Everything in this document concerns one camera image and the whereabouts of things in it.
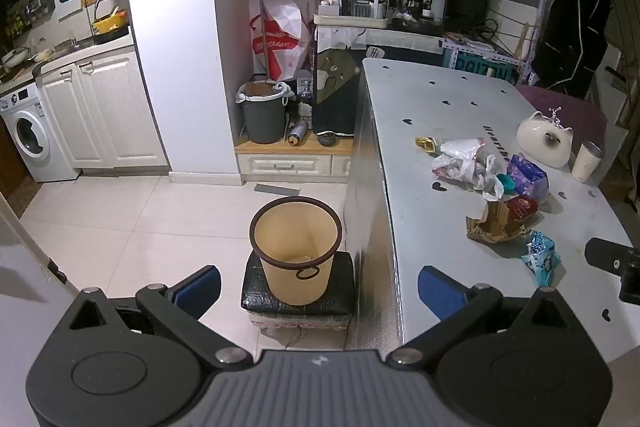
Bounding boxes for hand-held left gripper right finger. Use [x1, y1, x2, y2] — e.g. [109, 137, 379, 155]
[385, 264, 591, 370]

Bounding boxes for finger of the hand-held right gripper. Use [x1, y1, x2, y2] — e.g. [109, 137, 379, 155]
[584, 237, 640, 274]

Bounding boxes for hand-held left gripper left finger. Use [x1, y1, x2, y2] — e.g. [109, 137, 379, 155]
[50, 264, 253, 370]

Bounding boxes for blue white snack wrapper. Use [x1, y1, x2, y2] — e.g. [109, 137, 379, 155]
[521, 230, 562, 288]

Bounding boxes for brown paper bag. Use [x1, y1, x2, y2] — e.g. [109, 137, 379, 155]
[466, 201, 532, 242]

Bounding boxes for red snack packet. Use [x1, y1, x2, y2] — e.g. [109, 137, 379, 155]
[504, 195, 540, 221]

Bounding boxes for beige wastebasket with brown rim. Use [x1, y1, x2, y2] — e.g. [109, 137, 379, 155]
[249, 196, 345, 307]

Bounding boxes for purple tissue packet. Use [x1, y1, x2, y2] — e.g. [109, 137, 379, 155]
[506, 153, 550, 198]

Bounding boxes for grey trash bin with liner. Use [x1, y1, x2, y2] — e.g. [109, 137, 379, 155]
[236, 80, 296, 146]

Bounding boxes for white cup with metal rim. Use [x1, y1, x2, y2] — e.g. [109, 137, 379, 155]
[571, 140, 606, 183]

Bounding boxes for black cushioned stool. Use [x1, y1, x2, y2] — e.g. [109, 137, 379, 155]
[241, 251, 358, 334]

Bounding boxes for grey flat floor slab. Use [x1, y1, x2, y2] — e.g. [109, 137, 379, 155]
[253, 183, 301, 197]

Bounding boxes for white cat-shaped ceramic jar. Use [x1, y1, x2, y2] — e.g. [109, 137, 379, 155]
[516, 107, 574, 168]

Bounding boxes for purple chair cushion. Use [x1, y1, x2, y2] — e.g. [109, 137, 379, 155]
[515, 84, 609, 148]

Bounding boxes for low wooden cabinet with drawers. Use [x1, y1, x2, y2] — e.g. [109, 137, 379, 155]
[233, 134, 354, 184]

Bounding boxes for spray can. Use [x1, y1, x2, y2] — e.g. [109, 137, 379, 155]
[287, 121, 310, 146]

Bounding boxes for white kitchen cabinets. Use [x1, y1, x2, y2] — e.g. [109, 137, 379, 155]
[37, 43, 171, 170]

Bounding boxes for black jacket with white trim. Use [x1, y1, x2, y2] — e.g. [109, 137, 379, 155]
[531, 0, 614, 100]

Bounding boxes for black bear print cloth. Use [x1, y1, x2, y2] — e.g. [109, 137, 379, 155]
[312, 48, 362, 138]

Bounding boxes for teal cardboard box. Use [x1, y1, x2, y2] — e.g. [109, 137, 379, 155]
[440, 47, 516, 83]

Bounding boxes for white washing machine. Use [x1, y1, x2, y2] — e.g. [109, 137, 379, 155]
[0, 82, 81, 183]

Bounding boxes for red white shopping bag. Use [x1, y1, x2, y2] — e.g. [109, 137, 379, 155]
[250, 0, 314, 82]

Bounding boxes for yellow basin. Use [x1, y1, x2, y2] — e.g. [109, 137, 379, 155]
[91, 15, 130, 37]

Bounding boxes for mop handle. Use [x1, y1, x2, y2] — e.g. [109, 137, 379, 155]
[255, 0, 274, 82]

